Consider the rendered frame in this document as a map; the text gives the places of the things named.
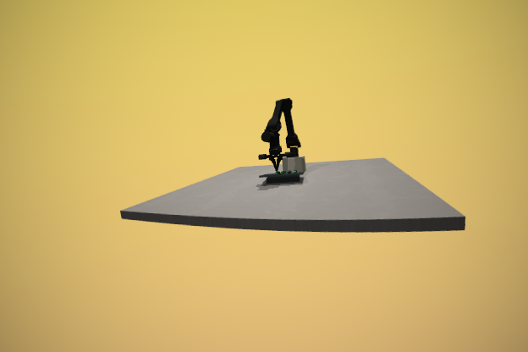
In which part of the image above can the dark grey switch panel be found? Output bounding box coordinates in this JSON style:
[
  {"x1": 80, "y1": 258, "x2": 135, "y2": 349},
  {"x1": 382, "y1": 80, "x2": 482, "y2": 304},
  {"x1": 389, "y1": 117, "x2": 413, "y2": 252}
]
[{"x1": 259, "y1": 170, "x2": 304, "y2": 184}]

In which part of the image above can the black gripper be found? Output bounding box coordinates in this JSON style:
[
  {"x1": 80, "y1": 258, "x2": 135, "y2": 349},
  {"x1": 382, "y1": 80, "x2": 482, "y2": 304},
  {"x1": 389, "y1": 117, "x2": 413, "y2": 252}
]
[{"x1": 258, "y1": 143, "x2": 293, "y2": 172}]

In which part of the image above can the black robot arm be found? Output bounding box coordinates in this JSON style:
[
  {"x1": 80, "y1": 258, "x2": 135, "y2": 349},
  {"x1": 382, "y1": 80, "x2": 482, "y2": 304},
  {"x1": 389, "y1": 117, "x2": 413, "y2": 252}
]
[{"x1": 261, "y1": 98, "x2": 301, "y2": 157}]

